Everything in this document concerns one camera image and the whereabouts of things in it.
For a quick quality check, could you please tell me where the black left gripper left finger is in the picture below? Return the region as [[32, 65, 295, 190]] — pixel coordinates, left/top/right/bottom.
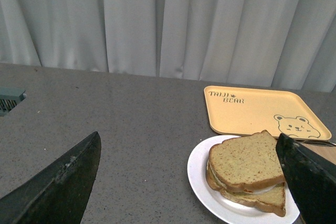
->
[[1, 132, 101, 223]]

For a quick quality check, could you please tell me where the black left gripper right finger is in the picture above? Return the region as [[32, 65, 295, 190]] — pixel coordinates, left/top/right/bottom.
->
[[276, 133, 335, 223]]

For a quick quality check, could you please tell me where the bread slice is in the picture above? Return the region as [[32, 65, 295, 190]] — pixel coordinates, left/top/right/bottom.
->
[[206, 167, 286, 217], [207, 130, 285, 192]]

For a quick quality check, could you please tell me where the white round plate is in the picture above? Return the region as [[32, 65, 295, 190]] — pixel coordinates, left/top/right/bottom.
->
[[187, 135, 300, 224]]

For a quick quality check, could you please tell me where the wooden cutting board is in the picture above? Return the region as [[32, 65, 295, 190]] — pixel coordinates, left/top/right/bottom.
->
[[303, 143, 336, 164]]

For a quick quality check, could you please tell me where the yellow bear tray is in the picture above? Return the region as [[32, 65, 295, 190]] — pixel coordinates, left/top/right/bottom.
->
[[204, 86, 332, 141]]

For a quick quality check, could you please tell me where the grey table vent grille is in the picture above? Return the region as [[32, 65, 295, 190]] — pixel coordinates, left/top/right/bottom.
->
[[0, 87, 26, 116]]

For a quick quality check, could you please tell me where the metal cutting board handle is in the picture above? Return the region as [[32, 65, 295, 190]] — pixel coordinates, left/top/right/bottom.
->
[[300, 140, 336, 147]]

